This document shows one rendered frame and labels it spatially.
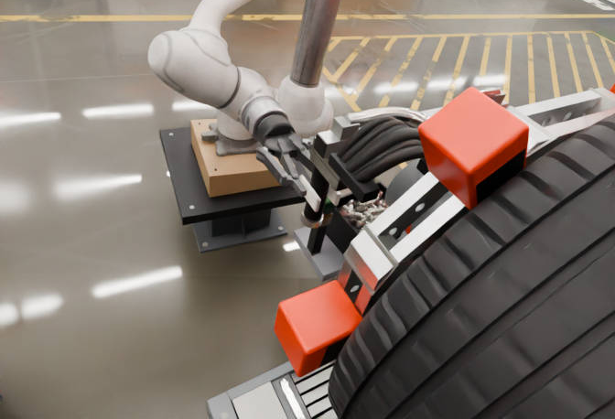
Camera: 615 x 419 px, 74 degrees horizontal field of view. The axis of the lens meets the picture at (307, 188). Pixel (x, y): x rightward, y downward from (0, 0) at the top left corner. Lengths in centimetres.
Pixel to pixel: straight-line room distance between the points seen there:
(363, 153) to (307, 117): 84
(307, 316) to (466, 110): 30
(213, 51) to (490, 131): 59
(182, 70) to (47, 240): 117
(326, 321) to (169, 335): 103
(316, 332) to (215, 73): 54
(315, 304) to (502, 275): 24
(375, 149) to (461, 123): 17
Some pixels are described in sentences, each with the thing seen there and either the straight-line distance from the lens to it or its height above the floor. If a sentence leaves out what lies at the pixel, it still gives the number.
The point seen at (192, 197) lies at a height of 30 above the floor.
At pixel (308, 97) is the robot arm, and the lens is 136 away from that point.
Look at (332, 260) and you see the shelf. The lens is 114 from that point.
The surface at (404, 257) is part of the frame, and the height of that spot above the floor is 99.
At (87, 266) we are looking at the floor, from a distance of 172.
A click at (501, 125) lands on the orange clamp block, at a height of 116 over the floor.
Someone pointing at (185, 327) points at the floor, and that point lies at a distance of 152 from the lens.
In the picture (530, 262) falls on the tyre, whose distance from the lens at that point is 39.
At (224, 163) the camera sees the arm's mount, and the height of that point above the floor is 40.
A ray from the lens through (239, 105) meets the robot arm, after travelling 90.
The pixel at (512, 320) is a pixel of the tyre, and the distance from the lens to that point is 39.
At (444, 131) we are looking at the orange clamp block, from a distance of 41.
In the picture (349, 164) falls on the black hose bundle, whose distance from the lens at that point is 57.
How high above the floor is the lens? 134
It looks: 42 degrees down
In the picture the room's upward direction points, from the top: 12 degrees clockwise
